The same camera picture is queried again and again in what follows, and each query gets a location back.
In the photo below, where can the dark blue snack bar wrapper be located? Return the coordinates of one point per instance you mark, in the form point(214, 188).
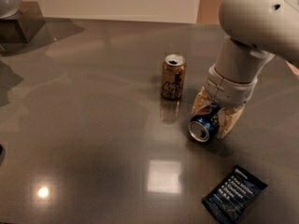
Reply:
point(228, 201)

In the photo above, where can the gold lacroix can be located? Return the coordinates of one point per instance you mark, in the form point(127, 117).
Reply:
point(173, 75)

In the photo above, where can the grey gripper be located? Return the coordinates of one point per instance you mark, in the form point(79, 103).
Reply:
point(226, 90)

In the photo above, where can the blue pepsi can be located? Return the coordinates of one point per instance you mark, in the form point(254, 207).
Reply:
point(204, 123)

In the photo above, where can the dark wooden block stand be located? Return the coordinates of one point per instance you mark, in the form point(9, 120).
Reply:
point(23, 25)

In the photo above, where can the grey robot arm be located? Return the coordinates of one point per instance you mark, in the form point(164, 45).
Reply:
point(256, 32)

